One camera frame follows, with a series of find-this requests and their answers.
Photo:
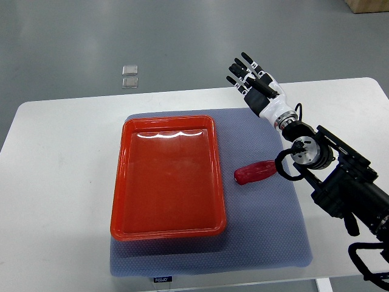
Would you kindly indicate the black label tag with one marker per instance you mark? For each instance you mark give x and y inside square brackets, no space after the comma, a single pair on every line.
[163,279]

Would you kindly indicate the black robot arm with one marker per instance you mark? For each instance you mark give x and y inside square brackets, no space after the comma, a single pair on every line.
[342,178]

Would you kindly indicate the cardboard box corner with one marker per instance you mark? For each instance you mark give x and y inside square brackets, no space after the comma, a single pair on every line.
[367,6]

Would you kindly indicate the white table leg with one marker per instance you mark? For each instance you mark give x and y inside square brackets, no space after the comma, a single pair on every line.
[323,285]

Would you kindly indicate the red plastic tray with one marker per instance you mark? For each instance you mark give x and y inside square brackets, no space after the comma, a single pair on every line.
[168,182]

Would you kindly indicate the blue-grey mesh mat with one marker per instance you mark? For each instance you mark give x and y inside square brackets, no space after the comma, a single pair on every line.
[265,226]

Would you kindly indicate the upper floor metal plate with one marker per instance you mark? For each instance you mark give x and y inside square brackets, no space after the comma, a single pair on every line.
[131,69]

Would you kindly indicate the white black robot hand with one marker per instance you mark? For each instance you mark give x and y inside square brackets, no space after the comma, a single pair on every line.
[261,92]

